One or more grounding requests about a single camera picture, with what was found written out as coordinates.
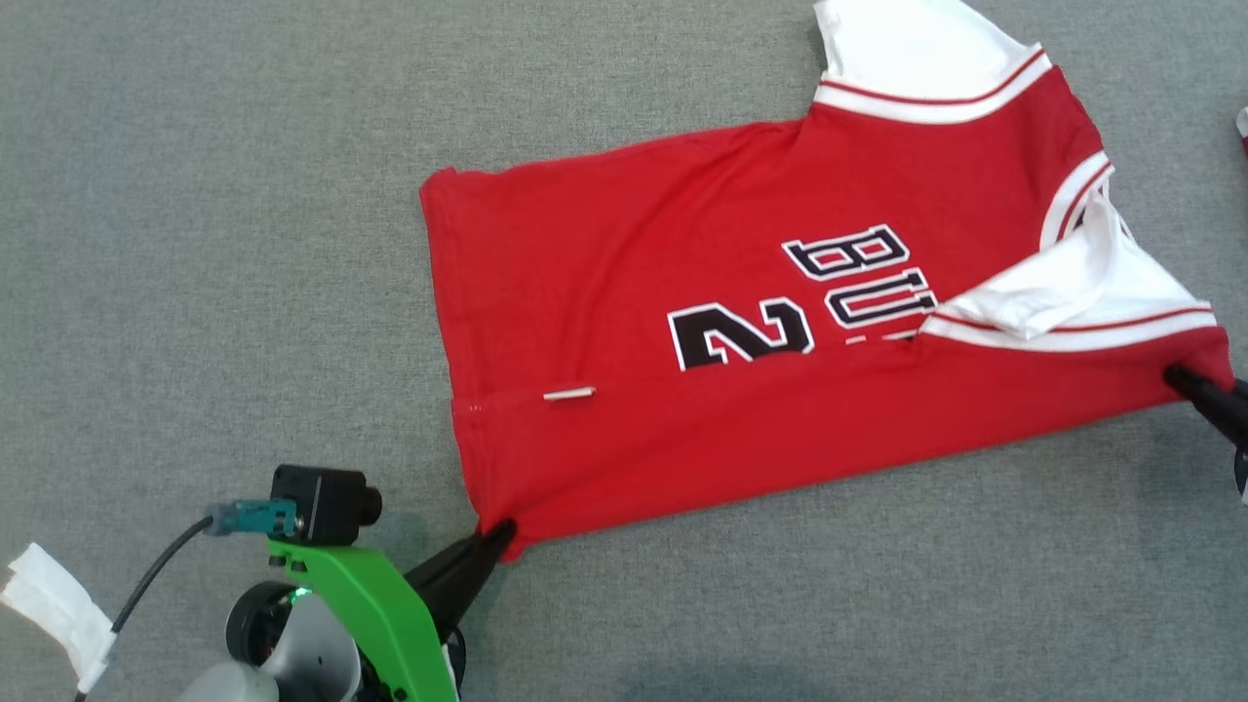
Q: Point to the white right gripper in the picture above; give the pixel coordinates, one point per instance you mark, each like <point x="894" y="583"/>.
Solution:
<point x="1242" y="478"/>

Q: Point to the red shorts with white stripe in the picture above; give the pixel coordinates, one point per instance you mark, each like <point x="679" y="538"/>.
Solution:
<point x="1243" y="132"/>

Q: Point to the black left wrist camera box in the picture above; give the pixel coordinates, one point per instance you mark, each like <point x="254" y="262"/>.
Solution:
<point x="322" y="502"/>

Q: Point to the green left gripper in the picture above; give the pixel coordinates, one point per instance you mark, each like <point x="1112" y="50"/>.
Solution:
<point x="366" y="604"/>

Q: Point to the white tape tag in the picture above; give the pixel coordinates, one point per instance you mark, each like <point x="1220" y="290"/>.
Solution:
<point x="54" y="604"/>

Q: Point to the grey fabric sofa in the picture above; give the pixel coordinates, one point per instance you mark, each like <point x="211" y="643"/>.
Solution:
<point x="244" y="244"/>

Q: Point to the red basketball jersey white sleeves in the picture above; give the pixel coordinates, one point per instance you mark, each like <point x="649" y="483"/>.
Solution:
<point x="634" y="253"/>

